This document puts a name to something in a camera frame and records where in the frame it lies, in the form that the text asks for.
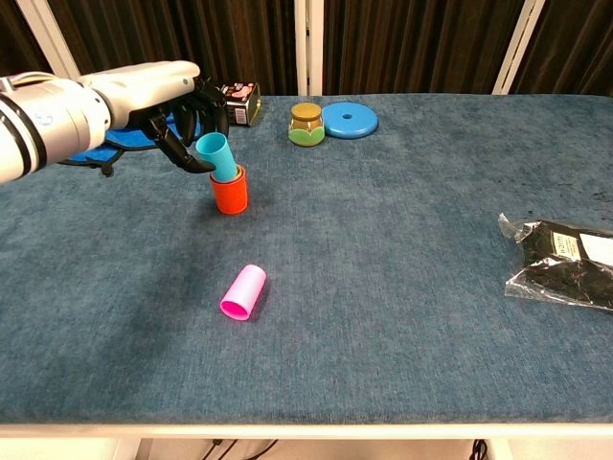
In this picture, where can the left black-fingered robot hand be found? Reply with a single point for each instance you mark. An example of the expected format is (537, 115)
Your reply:
(148, 88)

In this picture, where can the light blue plastic cup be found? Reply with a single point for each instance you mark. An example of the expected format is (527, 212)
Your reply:
(218, 153)

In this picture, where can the yellow plastic cup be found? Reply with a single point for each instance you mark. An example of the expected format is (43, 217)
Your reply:
(239, 173)

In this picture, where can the pink plastic cup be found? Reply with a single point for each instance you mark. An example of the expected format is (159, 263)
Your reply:
(244, 292)

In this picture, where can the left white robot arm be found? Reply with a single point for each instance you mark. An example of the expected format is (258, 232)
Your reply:
(43, 129)

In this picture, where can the orange plastic cup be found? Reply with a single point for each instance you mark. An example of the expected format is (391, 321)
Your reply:
(230, 196)

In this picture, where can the blue cloth with black trim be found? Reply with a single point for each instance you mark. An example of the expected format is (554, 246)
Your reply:
(129, 140)

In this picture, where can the black pleated curtain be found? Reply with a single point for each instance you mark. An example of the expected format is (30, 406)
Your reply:
(191, 33)
(574, 43)
(14, 29)
(421, 43)

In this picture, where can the black food tin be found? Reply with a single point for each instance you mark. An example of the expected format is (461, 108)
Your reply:
(244, 105)

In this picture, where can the yellow and green toy jar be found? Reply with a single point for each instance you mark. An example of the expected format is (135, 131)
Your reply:
(306, 127)

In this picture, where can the blue disc with hole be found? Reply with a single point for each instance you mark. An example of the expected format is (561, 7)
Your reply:
(352, 122)

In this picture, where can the blue felt table cover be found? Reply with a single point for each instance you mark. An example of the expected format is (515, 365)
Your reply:
(359, 287)

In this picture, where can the clear bag with black item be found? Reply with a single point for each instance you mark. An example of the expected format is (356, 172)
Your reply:
(565, 273)

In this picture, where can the white partition post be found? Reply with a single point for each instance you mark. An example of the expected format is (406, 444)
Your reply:
(309, 48)
(48, 33)
(522, 43)

